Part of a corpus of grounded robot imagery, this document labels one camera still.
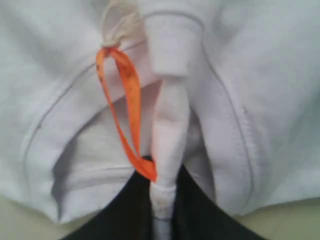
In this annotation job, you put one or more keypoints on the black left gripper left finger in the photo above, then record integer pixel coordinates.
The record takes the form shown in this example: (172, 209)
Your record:
(127, 217)

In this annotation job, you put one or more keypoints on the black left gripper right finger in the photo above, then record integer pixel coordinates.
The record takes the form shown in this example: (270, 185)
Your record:
(196, 217)

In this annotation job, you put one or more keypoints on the white t-shirt red lettering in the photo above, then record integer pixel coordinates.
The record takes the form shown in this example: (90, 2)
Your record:
(230, 90)

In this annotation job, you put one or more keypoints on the orange neck label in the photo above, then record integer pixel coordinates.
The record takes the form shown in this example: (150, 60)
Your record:
(132, 92)

